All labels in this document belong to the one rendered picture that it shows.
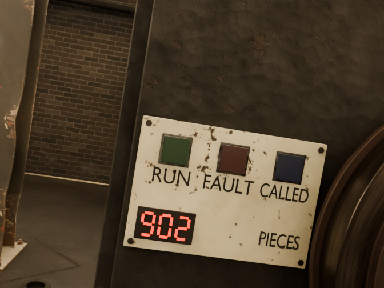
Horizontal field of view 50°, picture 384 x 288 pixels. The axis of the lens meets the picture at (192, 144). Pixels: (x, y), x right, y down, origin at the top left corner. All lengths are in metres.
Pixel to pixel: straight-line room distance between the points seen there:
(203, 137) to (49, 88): 6.20
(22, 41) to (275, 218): 2.70
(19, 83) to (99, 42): 3.67
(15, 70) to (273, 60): 2.64
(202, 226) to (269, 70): 0.24
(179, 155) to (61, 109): 6.14
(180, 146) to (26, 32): 2.64
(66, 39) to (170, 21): 6.18
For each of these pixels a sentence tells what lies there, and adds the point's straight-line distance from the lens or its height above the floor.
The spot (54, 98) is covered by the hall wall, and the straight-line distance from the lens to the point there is 6.69.
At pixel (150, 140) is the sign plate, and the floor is 1.21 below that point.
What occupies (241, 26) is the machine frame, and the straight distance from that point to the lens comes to 0.59.
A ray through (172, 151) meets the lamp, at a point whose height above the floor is 1.20.
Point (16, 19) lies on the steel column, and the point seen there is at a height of 1.73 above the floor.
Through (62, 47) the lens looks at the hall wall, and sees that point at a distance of 6.73.
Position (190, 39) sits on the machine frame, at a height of 1.35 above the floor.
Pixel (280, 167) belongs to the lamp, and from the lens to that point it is 0.58.
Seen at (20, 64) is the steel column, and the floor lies 1.43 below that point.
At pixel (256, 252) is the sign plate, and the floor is 1.07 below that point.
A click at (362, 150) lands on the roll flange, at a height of 1.24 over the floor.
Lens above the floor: 1.24
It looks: 3 degrees down
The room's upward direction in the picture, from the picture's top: 9 degrees clockwise
